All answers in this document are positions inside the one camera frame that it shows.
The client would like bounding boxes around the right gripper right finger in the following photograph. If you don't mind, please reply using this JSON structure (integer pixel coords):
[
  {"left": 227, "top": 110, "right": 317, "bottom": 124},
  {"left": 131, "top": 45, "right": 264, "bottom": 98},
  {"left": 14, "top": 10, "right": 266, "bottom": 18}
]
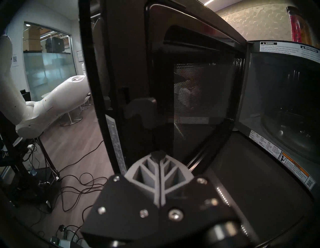
[{"left": 159, "top": 151, "right": 241, "bottom": 234}]

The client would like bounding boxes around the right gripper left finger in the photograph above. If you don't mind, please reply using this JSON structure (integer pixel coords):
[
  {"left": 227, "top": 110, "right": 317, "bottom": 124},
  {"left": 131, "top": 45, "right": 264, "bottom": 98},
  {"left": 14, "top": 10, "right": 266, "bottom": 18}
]
[{"left": 80, "top": 151, "right": 161, "bottom": 242}]

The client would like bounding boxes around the black glass microwave door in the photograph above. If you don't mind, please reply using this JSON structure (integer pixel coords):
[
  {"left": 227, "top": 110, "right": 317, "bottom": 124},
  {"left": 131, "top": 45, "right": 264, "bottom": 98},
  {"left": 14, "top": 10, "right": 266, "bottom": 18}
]
[{"left": 79, "top": 0, "right": 253, "bottom": 175}]

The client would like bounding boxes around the glass microwave turntable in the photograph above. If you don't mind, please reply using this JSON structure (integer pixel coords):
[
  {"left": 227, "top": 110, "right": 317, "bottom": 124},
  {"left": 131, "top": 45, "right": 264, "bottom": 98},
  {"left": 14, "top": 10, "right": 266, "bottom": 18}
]
[{"left": 261, "top": 110, "right": 320, "bottom": 163}]

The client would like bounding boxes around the white bar stool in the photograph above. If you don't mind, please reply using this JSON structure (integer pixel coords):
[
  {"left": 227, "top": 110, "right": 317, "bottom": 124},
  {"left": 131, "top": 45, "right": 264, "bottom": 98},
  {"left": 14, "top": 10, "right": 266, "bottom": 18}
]
[{"left": 59, "top": 95, "right": 93, "bottom": 127}]

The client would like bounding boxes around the glass office partition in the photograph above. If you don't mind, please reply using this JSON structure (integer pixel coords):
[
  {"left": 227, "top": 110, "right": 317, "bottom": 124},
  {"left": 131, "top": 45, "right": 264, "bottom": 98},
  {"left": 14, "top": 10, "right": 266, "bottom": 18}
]
[{"left": 23, "top": 22, "right": 75, "bottom": 100}]

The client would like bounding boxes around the snack jar red label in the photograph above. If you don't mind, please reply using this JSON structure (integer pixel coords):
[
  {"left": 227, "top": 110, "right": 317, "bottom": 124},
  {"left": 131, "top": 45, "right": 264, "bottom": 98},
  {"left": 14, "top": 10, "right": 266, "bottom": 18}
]
[{"left": 286, "top": 6, "right": 313, "bottom": 45}]

